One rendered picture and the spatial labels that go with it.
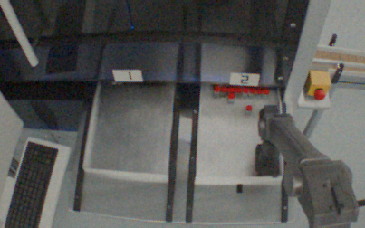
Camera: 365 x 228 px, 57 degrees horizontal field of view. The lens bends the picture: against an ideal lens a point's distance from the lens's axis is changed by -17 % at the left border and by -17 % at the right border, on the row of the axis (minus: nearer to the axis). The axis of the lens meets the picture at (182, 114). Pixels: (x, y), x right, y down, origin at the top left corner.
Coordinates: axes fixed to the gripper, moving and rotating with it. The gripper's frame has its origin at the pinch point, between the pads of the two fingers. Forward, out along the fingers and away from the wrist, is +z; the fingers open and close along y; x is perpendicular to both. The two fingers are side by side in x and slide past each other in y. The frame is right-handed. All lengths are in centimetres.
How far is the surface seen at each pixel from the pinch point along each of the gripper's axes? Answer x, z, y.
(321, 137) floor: -51, 79, 70
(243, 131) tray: 6.3, -1.2, 14.9
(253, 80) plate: 4.2, -16.2, 22.2
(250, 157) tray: 3.9, 0.3, 6.4
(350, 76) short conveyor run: -35, -9, 34
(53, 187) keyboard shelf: 68, 10, -4
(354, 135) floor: -76, 79, 72
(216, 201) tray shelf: 13.8, 2.9, -7.3
